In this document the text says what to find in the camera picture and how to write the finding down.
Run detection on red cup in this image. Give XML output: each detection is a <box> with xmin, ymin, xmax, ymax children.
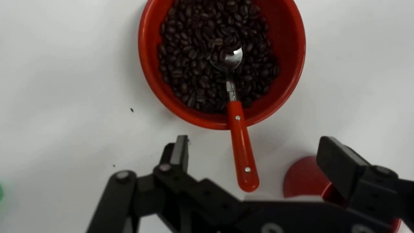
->
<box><xmin>283</xmin><ymin>156</ymin><xmax>401</xmax><ymax>233</ymax></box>

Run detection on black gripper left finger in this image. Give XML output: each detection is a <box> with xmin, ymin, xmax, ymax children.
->
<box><xmin>87</xmin><ymin>135</ymin><xmax>242</xmax><ymax>233</ymax></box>

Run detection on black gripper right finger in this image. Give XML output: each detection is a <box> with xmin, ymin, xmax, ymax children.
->
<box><xmin>314</xmin><ymin>136</ymin><xmax>414</xmax><ymax>233</ymax></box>

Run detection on red bowl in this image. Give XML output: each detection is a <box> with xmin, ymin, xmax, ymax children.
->
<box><xmin>137</xmin><ymin>0</ymin><xmax>307</xmax><ymax>130</ymax></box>

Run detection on red-handled metal spoon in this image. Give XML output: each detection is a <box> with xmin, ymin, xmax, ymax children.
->
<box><xmin>210</xmin><ymin>48</ymin><xmax>260</xmax><ymax>192</ymax></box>

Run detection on dark coffee beans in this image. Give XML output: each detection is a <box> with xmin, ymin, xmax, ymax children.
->
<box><xmin>158</xmin><ymin>0</ymin><xmax>279</xmax><ymax>114</ymax></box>

